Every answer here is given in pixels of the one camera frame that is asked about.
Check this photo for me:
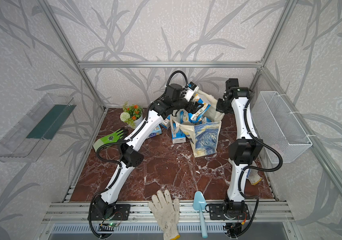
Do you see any clear plastic wall shelf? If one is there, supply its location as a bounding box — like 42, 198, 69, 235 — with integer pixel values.
0, 94, 76, 163

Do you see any blue dotted white glove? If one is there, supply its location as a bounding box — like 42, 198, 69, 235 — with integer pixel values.
247, 169, 262, 186

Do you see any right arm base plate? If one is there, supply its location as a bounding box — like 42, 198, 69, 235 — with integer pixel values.
206, 202, 251, 221

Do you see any white ribbed flower pot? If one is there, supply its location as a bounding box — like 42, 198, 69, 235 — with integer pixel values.
134, 115, 144, 128

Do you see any black corrugated cable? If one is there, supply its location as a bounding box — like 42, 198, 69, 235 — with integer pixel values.
238, 89, 284, 199
87, 70, 189, 239

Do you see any white wire basket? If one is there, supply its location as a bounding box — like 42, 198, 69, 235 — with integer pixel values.
251, 91, 312, 163

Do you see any light blue Vinda tissue pack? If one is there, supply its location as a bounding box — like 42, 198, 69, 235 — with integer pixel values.
148, 125, 162, 139

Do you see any artificial green flower plant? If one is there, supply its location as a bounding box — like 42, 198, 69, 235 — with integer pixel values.
120, 102, 143, 129

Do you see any canvas bag with blue painting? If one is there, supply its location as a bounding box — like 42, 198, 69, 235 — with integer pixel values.
170, 90, 224, 158

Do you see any black corrugated left cable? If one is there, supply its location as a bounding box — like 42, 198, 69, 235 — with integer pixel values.
87, 70, 189, 239

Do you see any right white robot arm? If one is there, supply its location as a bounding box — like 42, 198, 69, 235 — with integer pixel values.
216, 78, 263, 211

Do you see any white cotton glove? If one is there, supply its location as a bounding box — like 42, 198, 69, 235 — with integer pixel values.
149, 190, 180, 240

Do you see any orange blue tissue pack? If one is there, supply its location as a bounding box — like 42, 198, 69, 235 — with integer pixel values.
160, 116, 171, 129
185, 82, 211, 124

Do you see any green black work glove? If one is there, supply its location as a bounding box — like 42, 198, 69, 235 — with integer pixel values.
93, 128, 129, 152

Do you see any black corrugated right cable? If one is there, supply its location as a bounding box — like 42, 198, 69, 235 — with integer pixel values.
238, 89, 284, 199

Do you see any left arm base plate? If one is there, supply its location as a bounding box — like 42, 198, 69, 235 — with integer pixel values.
88, 204, 131, 221

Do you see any blue white upright tissue pack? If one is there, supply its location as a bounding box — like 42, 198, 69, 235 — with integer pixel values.
171, 120, 186, 144

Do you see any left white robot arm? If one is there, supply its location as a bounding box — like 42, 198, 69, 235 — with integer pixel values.
91, 82, 203, 214

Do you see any orange blue tissue pack back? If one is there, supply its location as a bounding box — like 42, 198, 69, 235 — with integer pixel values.
160, 116, 171, 129

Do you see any teal plastic trowel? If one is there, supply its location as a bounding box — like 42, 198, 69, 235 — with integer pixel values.
193, 191, 208, 239

